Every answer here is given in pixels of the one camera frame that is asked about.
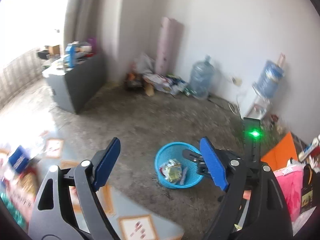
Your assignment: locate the orange board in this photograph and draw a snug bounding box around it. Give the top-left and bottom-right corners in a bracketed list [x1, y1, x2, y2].
[261, 132, 299, 172]

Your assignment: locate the white shopping bag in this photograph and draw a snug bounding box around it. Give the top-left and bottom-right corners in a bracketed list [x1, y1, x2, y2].
[132, 52, 155, 75]

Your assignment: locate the blue wrapped water jug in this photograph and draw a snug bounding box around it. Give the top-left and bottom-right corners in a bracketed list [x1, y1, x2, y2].
[252, 59, 285, 98]

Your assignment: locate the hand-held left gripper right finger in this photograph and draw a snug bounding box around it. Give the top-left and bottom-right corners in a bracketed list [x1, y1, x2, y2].
[200, 137, 293, 240]

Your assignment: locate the clear water jug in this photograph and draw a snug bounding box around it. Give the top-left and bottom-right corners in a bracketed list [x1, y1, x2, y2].
[189, 55, 216, 99]

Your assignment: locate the pink cloth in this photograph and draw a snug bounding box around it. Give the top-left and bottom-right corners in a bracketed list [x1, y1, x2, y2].
[274, 165, 304, 222]

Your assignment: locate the grey cabinet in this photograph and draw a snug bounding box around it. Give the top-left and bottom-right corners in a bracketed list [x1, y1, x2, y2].
[42, 52, 107, 114]

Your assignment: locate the black crate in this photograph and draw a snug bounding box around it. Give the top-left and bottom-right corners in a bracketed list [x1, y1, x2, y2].
[125, 72, 145, 91]

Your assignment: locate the white wrapper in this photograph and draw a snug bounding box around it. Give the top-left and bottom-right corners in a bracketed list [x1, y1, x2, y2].
[161, 159, 177, 175]

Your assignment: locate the blue box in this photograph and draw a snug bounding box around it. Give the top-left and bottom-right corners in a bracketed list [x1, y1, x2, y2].
[9, 145, 31, 173]

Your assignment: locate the blue mesh basket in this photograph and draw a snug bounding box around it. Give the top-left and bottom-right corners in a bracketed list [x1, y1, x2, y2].
[154, 142, 204, 189]

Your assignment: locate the pink rolled mat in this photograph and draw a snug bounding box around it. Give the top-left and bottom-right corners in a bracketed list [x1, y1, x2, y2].
[155, 17, 184, 75]

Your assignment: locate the white water dispenser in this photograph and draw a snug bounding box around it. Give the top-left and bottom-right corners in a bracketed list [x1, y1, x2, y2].
[244, 96, 273, 123]

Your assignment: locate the blue bottle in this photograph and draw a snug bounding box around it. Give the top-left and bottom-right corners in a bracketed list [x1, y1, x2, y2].
[65, 44, 78, 68]

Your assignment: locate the fruit printed tablecloth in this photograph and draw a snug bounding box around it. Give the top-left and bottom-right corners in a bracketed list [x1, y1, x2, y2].
[0, 127, 185, 240]

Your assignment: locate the black packet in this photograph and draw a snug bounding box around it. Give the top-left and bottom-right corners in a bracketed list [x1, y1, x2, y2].
[300, 165, 314, 214]

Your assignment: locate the yellow packet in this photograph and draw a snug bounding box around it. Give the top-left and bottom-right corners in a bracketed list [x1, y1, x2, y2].
[167, 165, 183, 183]

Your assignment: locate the grey curtain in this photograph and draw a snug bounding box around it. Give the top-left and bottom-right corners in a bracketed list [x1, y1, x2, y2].
[64, 0, 125, 54]

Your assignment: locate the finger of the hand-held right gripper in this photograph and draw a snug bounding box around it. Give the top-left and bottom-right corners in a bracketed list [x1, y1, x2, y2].
[197, 161, 213, 178]
[182, 149, 203, 161]

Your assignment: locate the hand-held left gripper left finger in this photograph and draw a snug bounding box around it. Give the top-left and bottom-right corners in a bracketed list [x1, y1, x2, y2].
[29, 137, 121, 240]

